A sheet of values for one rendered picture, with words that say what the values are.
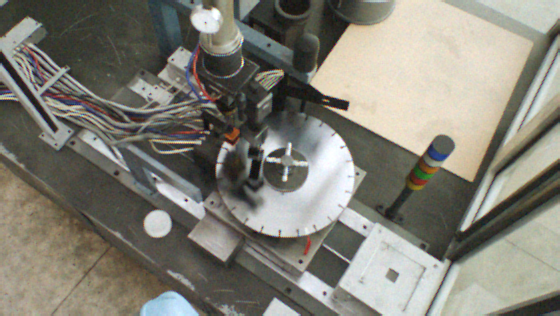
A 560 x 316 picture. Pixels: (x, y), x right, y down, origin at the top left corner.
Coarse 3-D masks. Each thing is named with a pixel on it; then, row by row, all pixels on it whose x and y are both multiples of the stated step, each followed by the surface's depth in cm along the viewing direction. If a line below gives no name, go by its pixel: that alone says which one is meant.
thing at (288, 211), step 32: (288, 128) 119; (320, 128) 120; (224, 160) 115; (256, 160) 115; (320, 160) 116; (224, 192) 111; (256, 192) 112; (288, 192) 112; (320, 192) 112; (256, 224) 108; (288, 224) 108; (320, 224) 109
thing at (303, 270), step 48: (240, 48) 87; (144, 96) 144; (96, 144) 136; (144, 144) 138; (192, 144) 124; (144, 192) 131; (192, 192) 106; (192, 240) 120; (240, 240) 120; (288, 240) 117; (336, 240) 128; (288, 288) 122
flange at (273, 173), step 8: (272, 152) 115; (280, 152) 115; (296, 152) 116; (264, 160) 114; (296, 160) 114; (304, 160) 115; (264, 168) 113; (272, 168) 113; (280, 168) 112; (296, 168) 113; (304, 168) 114; (264, 176) 112; (272, 176) 112; (280, 176) 112; (288, 176) 112; (296, 176) 113; (304, 176) 113; (272, 184) 112; (280, 184) 112; (288, 184) 112; (296, 184) 112
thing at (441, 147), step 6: (438, 138) 96; (444, 138) 96; (450, 138) 96; (432, 144) 95; (438, 144) 95; (444, 144) 95; (450, 144) 95; (432, 150) 96; (438, 150) 95; (444, 150) 95; (450, 150) 95; (432, 156) 97; (438, 156) 96; (444, 156) 95
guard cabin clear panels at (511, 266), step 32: (0, 0) 163; (480, 0) 173; (512, 0) 166; (544, 0) 160; (544, 32) 169; (544, 96) 135; (544, 160) 99; (512, 192) 108; (512, 224) 94; (544, 224) 78; (480, 256) 102; (512, 256) 83; (544, 256) 71; (448, 288) 111; (480, 288) 90; (512, 288) 75; (544, 288) 64
